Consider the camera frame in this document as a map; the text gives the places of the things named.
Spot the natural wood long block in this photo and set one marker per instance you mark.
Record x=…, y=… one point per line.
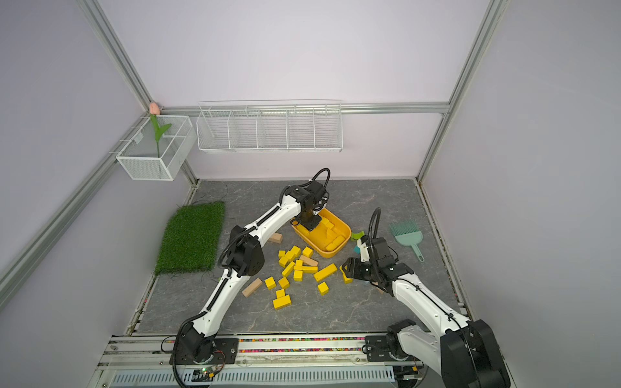
x=253, y=287

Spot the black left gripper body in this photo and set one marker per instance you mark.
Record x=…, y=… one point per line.
x=310, y=220

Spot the green arch block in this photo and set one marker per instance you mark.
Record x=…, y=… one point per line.
x=357, y=236

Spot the yellow small cube right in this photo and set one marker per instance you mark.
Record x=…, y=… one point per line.
x=323, y=288

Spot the white wire shelf basket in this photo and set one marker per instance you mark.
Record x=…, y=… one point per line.
x=270, y=126

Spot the yellow long block diagonal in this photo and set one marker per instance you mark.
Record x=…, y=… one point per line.
x=324, y=273

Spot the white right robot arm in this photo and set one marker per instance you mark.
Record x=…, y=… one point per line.
x=464, y=352

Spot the yellow plastic tub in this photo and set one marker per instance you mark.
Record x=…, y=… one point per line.
x=329, y=237

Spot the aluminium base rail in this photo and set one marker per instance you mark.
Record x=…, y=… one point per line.
x=289, y=360

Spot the green plastic dustpan brush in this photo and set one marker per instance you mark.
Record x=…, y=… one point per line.
x=408, y=234

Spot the white mesh corner basket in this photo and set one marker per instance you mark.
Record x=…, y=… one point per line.
x=139, y=158

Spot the yellow cube centre left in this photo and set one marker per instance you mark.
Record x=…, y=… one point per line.
x=270, y=283

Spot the yellow block bottom wide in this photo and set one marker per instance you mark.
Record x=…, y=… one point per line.
x=282, y=302

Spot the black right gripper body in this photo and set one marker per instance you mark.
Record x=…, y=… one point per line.
x=360, y=270

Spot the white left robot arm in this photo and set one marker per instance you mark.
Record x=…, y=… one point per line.
x=243, y=258

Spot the yellow flat horizontal block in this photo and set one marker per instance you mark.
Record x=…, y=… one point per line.
x=306, y=269

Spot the pink artificial tulip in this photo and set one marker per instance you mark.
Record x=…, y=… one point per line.
x=159, y=130

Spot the natural wood centre block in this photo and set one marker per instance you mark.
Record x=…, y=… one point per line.
x=309, y=261

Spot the natural wood cube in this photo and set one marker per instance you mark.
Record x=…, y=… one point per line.
x=276, y=238

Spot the green artificial grass mat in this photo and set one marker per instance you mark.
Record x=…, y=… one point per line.
x=190, y=240

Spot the yellow cube lower right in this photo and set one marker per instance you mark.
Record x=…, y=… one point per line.
x=347, y=280

